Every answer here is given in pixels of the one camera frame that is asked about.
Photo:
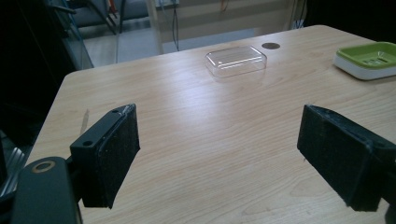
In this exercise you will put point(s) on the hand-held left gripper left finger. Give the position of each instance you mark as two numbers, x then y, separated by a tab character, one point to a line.
104	161

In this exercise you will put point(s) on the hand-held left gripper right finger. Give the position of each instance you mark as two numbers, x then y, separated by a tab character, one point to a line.
339	155

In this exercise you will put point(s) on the green and white soap dish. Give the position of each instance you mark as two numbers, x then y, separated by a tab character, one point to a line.
367	60

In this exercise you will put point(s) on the clear plastic container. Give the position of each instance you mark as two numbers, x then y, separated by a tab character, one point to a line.
235	60

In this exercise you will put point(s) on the round brown table grommet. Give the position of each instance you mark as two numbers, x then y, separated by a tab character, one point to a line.
270	46

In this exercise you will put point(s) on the dark metal stand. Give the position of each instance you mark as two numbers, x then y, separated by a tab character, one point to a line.
93	15

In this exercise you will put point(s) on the white post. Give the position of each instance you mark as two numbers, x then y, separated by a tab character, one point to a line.
154	26

